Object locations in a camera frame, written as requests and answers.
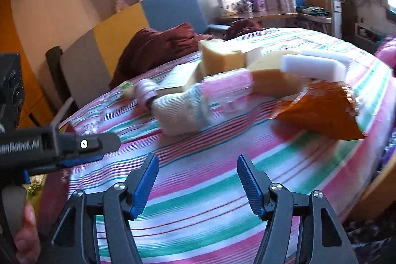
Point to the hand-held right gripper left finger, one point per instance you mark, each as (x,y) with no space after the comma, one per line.
(144,189)

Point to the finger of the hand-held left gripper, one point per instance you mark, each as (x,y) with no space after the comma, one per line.
(83,145)

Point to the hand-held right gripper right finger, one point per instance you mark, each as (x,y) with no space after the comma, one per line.
(249,186)

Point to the green tea box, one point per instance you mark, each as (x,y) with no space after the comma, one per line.
(126,90)

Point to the white carton box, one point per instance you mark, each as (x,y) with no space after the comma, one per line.
(179,75)

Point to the large yellow sponge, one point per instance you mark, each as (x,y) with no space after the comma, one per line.
(221,58)

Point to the person's left hand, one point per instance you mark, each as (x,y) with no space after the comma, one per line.
(27,242)

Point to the white curved bar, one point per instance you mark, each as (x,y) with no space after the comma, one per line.
(63,111)

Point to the striped bed sheet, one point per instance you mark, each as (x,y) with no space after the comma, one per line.
(201,158)

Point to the black chair back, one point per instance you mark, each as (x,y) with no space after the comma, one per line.
(55,72)

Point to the pink rolled sock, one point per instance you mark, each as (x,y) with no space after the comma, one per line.
(145,94)

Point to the orange snack bag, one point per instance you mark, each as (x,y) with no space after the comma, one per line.
(315,112)

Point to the orange wooden cabinet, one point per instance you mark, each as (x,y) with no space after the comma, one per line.
(21,32)

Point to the multicoloured padded headboard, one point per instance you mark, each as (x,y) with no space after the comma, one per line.
(123,32)

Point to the maroon blanket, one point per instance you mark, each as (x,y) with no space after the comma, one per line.
(154,47)

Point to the white foam block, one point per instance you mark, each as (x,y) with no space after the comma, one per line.
(312,69)
(328,55)

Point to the wooden desk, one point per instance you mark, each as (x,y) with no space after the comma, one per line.
(256,16)

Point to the floral mug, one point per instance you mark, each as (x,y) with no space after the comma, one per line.
(247,7)

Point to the pink quilt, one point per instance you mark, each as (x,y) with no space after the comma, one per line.
(386,50)

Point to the cardboard box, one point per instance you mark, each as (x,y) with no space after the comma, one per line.
(317,0)

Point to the wooden bed frame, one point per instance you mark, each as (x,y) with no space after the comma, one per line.
(374,189)

